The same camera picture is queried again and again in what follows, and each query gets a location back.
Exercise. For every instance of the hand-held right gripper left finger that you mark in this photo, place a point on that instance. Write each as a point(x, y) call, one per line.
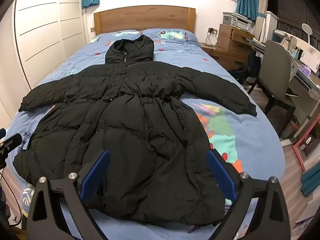
point(96, 172)

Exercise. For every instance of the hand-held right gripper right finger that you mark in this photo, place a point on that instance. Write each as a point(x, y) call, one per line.
point(221, 173)

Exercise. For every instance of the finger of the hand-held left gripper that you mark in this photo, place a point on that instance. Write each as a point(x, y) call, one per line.
point(2, 132)
point(12, 140)

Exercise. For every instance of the black puffer coat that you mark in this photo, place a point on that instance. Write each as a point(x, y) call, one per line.
point(140, 120)

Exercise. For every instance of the bed with blue cartoon sheet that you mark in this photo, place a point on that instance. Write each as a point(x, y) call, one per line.
point(245, 135)

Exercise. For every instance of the teal cloth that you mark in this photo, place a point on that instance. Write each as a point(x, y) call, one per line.
point(311, 181)

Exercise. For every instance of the black backpack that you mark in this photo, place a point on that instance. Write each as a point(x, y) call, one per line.
point(240, 74)

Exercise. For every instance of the white wardrobe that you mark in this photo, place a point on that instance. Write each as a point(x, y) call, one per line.
point(50, 35)

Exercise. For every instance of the dark blue hanging bag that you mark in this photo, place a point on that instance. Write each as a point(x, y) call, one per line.
point(254, 63)

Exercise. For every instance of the white desk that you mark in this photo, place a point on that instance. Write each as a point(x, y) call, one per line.
point(303, 87)

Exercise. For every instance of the wooden nightstand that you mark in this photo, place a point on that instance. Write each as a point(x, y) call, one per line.
point(220, 53)

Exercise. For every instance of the grey chair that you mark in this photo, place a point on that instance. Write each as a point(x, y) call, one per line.
point(272, 65)

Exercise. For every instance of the wooden drawer cabinet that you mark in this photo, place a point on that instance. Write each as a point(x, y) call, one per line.
point(227, 38)

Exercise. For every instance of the white printer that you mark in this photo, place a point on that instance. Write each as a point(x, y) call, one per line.
point(237, 21)

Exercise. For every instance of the white cabinet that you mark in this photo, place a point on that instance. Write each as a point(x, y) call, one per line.
point(272, 26)

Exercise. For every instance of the wooden headboard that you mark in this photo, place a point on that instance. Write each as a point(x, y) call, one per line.
point(142, 18)

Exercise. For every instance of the white desk lamp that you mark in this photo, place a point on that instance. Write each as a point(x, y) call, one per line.
point(307, 28)

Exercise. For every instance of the wall socket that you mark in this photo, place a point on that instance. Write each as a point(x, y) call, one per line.
point(213, 30)

